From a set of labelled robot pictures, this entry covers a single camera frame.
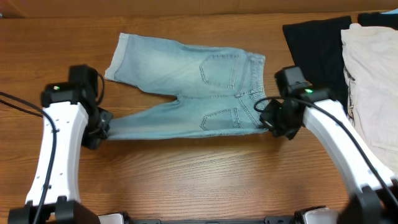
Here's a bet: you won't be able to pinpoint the light blue denim shorts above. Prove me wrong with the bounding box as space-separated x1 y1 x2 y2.
105 33 266 140

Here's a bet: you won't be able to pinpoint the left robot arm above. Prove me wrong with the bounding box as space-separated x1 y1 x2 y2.
8 65 113 224

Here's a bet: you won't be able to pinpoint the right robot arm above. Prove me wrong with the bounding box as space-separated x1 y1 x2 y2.
256 67 397 224

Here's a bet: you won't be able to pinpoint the black t-shirt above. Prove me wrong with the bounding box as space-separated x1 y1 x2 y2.
281 11 398 116

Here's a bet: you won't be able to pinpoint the beige cloth garment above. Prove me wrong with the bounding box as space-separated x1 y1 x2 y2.
341 23 397 172

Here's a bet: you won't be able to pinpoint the light blue cloth corner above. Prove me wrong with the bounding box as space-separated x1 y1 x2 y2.
382 9 398 15

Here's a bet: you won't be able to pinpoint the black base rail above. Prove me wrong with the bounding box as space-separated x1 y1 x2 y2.
125 215 296 224

